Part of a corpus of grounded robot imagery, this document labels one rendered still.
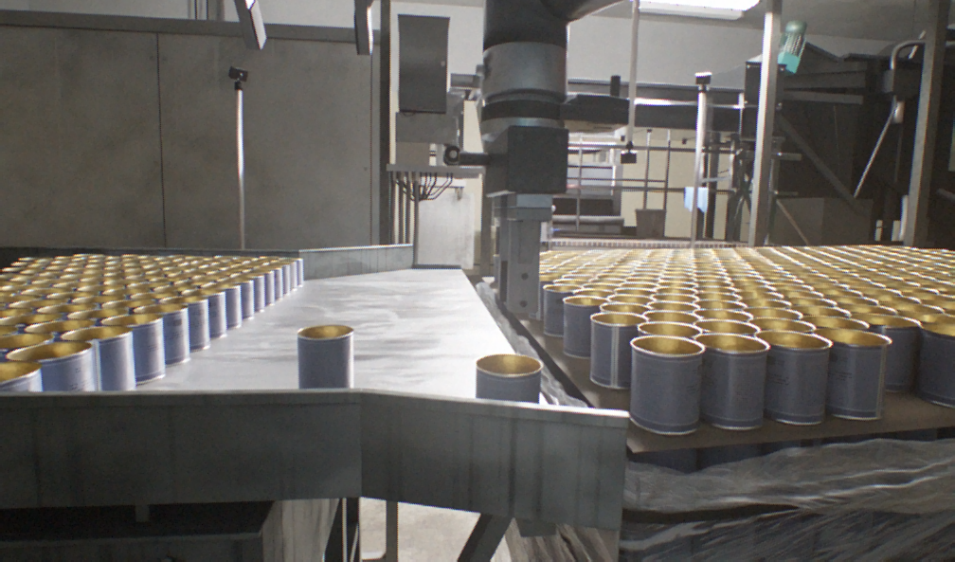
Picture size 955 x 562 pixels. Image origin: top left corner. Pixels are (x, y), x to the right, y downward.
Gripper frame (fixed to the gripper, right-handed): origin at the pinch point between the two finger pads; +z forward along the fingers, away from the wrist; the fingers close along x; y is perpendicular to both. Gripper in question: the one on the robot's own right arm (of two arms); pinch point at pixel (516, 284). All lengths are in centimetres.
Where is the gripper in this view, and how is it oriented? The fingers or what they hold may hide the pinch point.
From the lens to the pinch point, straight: 44.8
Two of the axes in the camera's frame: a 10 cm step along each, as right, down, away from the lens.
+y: -9.9, -0.1, -1.1
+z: -0.2, 9.9, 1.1
